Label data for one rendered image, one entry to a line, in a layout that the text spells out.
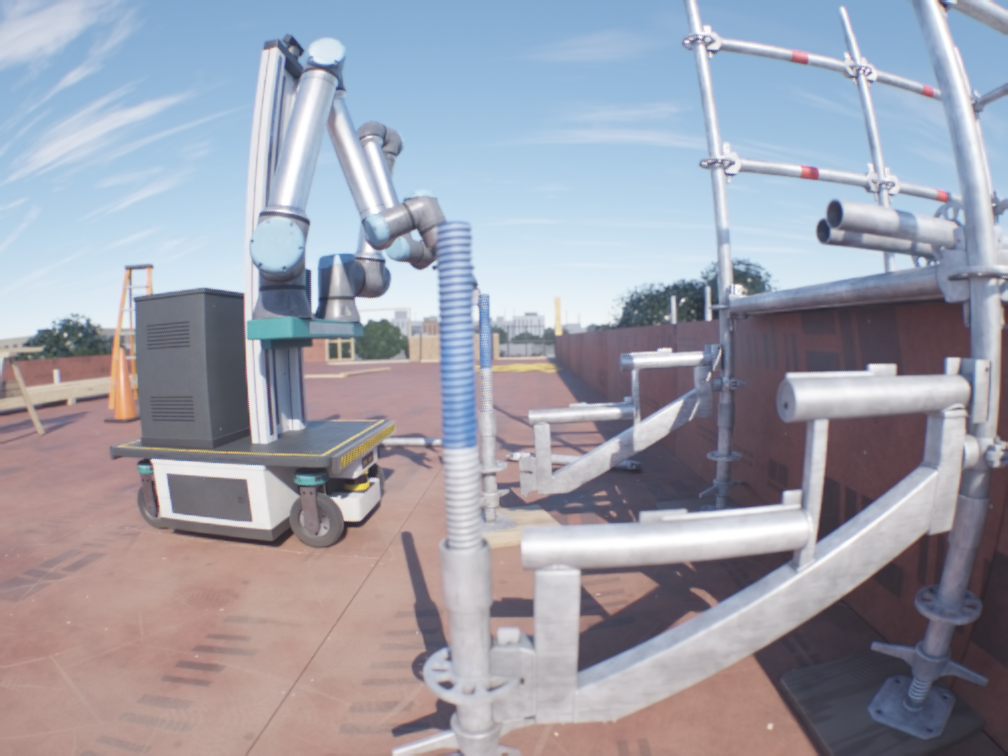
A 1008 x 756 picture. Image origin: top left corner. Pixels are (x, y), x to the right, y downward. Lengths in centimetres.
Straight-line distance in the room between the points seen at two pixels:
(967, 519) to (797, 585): 31
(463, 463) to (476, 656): 24
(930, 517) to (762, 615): 28
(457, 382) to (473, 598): 24
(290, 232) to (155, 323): 69
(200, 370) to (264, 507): 49
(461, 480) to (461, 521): 5
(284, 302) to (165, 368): 53
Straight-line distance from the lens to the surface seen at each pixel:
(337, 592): 139
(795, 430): 154
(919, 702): 102
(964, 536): 86
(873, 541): 72
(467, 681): 65
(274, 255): 137
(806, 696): 101
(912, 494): 74
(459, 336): 51
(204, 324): 172
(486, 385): 161
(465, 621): 60
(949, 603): 91
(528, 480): 166
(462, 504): 54
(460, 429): 52
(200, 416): 176
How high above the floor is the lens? 64
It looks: 4 degrees down
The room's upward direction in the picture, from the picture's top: 1 degrees counter-clockwise
